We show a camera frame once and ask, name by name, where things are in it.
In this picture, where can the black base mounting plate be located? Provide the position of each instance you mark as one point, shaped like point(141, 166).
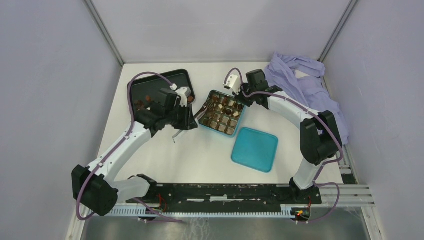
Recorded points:
point(275, 193)

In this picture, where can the lavender crumpled cloth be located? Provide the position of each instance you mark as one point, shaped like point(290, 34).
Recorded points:
point(301, 78)

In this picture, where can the teal box lid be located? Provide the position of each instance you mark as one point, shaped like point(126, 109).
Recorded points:
point(255, 149)

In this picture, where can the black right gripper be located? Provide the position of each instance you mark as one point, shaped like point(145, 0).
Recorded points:
point(239, 97)

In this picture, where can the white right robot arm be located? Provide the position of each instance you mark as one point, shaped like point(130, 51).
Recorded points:
point(319, 133)

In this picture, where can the white cable duct rail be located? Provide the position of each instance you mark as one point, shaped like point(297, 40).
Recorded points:
point(140, 211)

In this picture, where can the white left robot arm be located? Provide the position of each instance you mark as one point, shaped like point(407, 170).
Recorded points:
point(94, 185)

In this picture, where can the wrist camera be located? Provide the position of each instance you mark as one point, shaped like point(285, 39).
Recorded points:
point(184, 93)
point(233, 83)

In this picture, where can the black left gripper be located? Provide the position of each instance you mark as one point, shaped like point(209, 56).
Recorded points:
point(189, 122)

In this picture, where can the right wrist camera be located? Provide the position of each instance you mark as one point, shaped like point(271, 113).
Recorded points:
point(233, 83)

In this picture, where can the teal chocolate box with dividers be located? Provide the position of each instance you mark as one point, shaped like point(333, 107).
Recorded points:
point(222, 121)

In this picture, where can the black chocolate tray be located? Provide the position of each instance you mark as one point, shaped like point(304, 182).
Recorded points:
point(146, 88)

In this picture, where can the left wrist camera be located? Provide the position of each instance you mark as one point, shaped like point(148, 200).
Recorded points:
point(184, 93)

